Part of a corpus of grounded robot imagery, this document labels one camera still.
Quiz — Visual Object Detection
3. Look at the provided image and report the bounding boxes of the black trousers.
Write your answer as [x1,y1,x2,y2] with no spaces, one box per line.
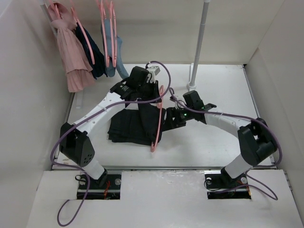
[107,104,166,146]

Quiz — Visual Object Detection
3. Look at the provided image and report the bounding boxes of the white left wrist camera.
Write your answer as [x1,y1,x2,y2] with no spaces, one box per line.
[147,66,161,83]

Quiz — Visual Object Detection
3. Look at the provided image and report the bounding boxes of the pink hanger with navy garment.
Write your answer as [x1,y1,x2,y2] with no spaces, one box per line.
[70,0,95,65]

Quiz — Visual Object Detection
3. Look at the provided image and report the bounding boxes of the navy blue garment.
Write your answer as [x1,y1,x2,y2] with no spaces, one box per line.
[75,23,109,80]

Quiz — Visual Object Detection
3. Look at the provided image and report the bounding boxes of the pink hanger with denim garment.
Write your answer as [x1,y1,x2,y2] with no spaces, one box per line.
[96,0,111,67]

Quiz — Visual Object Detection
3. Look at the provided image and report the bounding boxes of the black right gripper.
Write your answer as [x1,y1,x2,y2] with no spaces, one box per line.
[161,106,194,132]

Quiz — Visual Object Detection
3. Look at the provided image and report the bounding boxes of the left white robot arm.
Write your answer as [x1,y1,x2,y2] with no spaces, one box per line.
[59,66,160,189]

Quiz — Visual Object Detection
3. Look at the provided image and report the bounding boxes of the metal rail at table front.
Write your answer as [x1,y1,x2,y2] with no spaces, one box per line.
[103,165,222,171]

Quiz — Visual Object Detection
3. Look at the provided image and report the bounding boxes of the pink pleated garment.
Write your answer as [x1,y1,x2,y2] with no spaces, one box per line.
[56,3,95,93]

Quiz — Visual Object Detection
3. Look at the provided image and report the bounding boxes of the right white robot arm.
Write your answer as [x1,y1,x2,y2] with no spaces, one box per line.
[162,88,278,190]

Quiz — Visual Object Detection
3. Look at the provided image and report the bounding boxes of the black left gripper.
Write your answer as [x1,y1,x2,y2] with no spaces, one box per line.
[137,80,162,104]

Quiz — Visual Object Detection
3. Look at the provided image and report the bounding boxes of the grey metal rack pole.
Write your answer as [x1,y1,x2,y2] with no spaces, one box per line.
[189,0,212,87]

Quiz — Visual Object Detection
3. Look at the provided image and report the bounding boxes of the light blue denim garment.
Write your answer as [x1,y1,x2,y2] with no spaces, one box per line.
[101,19,129,79]

